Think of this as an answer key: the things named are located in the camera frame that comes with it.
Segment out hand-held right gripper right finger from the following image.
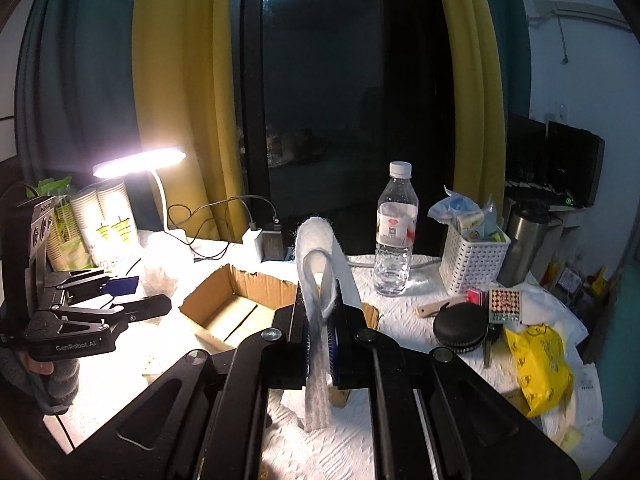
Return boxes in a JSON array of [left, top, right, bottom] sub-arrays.
[[327, 280, 582, 480]]

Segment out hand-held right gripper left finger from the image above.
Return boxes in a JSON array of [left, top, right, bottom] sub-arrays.
[[65, 280, 314, 480]]

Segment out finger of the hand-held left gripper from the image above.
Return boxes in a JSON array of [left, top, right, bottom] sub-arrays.
[[46, 268, 140, 297], [50, 294, 173, 324]]

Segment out cardboard box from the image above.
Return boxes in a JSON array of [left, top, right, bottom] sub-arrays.
[[178, 263, 384, 409]]

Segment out white fabric strip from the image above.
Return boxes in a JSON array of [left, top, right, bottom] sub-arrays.
[[294, 215, 364, 434]]

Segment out person's left forearm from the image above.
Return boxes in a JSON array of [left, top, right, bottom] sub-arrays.
[[0, 347, 82, 417]]

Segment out clear crumpled plastic bag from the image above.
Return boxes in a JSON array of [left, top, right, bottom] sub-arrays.
[[139, 231, 194, 297]]

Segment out stack of white paper cups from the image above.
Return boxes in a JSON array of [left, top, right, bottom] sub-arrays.
[[97, 179, 142, 262], [69, 186, 110, 267]]

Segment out green print paper cup sleeve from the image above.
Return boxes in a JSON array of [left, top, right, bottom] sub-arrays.
[[36, 176, 95, 272]]

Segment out black power adapter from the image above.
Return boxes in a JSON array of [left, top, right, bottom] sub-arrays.
[[262, 219, 286, 264]]

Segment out white charger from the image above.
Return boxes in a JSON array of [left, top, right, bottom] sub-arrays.
[[243, 227, 265, 264]]

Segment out black round zip case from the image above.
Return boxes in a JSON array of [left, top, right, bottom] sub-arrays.
[[432, 304, 494, 354]]

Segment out white desk lamp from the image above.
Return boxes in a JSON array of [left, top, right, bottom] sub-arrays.
[[91, 145, 187, 235]]

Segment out clear plastic water bottle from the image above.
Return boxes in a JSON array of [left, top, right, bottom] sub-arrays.
[[373, 161, 420, 297]]

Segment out white plastic basket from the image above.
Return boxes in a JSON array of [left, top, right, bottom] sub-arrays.
[[439, 221, 512, 297]]

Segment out checkered small box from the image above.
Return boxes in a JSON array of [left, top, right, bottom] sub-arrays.
[[487, 287, 522, 326]]

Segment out blue white plastic packet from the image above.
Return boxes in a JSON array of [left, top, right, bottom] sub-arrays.
[[428, 185, 487, 228]]

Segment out yellow green packet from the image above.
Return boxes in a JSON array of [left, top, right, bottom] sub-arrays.
[[462, 196, 507, 244]]

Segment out yellow plastic bag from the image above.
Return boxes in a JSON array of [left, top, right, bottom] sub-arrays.
[[502, 323, 575, 419]]

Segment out teal curtain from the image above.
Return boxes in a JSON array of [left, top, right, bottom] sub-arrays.
[[479, 0, 532, 123], [14, 0, 152, 213]]

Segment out yellow curtain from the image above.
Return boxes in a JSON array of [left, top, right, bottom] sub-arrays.
[[130, 0, 247, 242], [432, 0, 512, 222]]

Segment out steel tumbler with black lid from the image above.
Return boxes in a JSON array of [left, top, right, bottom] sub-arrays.
[[497, 198, 552, 289]]

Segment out white paper receipts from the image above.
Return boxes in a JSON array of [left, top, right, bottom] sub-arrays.
[[549, 357, 622, 457]]

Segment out dark glass window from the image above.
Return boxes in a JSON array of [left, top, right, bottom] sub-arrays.
[[229, 0, 457, 257]]

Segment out black box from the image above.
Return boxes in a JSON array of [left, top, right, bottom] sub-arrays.
[[504, 112, 549, 185]]

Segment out black monitor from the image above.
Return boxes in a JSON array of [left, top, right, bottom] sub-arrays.
[[544, 119, 606, 209]]

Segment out white air conditioner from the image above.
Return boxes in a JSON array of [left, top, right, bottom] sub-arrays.
[[529, 0, 637, 37]]

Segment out wooden handle piece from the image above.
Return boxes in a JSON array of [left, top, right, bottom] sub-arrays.
[[415, 295, 469, 319]]

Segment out black charging cable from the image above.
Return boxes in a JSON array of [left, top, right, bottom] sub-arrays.
[[167, 194, 279, 262]]

